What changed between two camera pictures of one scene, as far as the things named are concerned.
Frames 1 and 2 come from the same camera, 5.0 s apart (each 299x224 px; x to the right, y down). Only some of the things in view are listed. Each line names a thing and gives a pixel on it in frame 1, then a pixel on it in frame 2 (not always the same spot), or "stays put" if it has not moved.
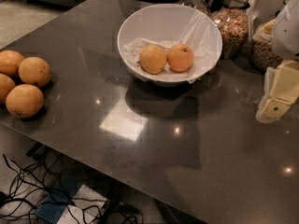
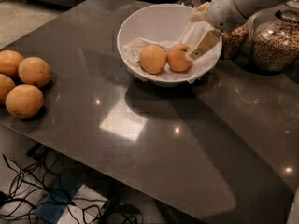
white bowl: x=167 y=24 stays put
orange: x=180 y=57 stays put
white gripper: x=287 y=35 → x=223 y=12
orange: x=7 y=84 stays put
